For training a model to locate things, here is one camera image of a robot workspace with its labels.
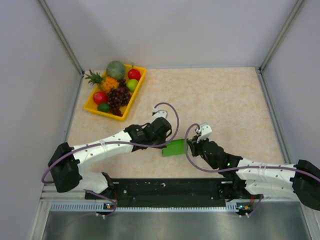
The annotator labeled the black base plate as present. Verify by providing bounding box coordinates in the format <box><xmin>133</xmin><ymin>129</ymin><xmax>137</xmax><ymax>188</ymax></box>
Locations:
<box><xmin>84</xmin><ymin>177</ymin><xmax>253</xmax><ymax>208</ymax></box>

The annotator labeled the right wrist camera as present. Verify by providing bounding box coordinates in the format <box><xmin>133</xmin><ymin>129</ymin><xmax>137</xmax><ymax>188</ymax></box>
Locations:
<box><xmin>195</xmin><ymin>122</ymin><xmax>212</xmax><ymax>144</ymax></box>

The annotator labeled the white slotted cable duct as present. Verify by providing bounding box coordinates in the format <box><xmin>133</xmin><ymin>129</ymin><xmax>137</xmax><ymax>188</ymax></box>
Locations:
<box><xmin>50</xmin><ymin>201</ymin><xmax>253</xmax><ymax>213</ymax></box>

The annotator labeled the red pomegranate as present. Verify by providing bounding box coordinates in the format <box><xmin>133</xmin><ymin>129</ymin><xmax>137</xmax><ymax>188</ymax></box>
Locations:
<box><xmin>92</xmin><ymin>91</ymin><xmax>108</xmax><ymax>105</ymax></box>

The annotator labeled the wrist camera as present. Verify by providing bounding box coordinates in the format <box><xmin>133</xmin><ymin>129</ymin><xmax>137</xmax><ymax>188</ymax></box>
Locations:
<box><xmin>195</xmin><ymin>122</ymin><xmax>212</xmax><ymax>144</ymax></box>
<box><xmin>152</xmin><ymin>107</ymin><xmax>168</xmax><ymax>119</ymax></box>

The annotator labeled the purple grape bunch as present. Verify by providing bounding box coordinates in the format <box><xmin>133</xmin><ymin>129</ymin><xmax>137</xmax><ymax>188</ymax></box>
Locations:
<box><xmin>107</xmin><ymin>79</ymin><xmax>131</xmax><ymax>117</ymax></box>

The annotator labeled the aluminium frame rail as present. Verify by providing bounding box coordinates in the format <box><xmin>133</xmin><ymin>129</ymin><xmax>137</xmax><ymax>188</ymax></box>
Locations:
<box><xmin>40</xmin><ymin>184</ymin><xmax>300</xmax><ymax>202</ymax></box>

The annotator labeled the green apple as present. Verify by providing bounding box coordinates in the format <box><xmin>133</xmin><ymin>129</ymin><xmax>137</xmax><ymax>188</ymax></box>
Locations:
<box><xmin>126</xmin><ymin>79</ymin><xmax>139</xmax><ymax>92</ymax></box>

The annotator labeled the yellow plastic tray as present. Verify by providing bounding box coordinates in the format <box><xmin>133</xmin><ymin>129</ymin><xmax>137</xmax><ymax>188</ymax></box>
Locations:
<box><xmin>83</xmin><ymin>60</ymin><xmax>147</xmax><ymax>121</ymax></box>

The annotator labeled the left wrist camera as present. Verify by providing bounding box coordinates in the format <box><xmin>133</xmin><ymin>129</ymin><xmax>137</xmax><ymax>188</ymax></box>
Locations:
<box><xmin>152</xmin><ymin>107</ymin><xmax>168</xmax><ymax>119</ymax></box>

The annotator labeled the red apple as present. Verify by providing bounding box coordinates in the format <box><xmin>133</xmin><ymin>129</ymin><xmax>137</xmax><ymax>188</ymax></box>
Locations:
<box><xmin>127</xmin><ymin>68</ymin><xmax>141</xmax><ymax>81</ymax></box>

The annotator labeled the green paper box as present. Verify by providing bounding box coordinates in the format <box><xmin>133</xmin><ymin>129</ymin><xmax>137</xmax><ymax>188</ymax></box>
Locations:
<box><xmin>162</xmin><ymin>139</ymin><xmax>185</xmax><ymax>157</ymax></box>

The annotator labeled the pineapple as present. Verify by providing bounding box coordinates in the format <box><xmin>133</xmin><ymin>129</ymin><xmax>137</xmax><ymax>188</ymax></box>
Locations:
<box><xmin>85</xmin><ymin>70</ymin><xmax>119</xmax><ymax>94</ymax></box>

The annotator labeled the green lime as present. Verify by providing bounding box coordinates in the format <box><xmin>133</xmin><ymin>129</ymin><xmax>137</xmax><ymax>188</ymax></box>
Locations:
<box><xmin>97</xmin><ymin>102</ymin><xmax>111</xmax><ymax>113</ymax></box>

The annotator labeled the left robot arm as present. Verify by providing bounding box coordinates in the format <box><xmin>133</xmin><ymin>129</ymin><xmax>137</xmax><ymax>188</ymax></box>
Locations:
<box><xmin>48</xmin><ymin>117</ymin><xmax>172</xmax><ymax>199</ymax></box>

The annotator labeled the green melon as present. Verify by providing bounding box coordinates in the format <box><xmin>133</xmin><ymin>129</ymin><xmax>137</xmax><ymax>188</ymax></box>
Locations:
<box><xmin>106</xmin><ymin>60</ymin><xmax>126</xmax><ymax>81</ymax></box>

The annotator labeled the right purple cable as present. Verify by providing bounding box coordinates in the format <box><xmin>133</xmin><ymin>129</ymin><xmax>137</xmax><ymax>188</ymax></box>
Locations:
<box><xmin>184</xmin><ymin>123</ymin><xmax>320</xmax><ymax>218</ymax></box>

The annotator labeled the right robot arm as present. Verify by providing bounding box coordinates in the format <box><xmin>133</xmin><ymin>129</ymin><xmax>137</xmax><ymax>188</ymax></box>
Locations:
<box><xmin>184</xmin><ymin>139</ymin><xmax>320</xmax><ymax>211</ymax></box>

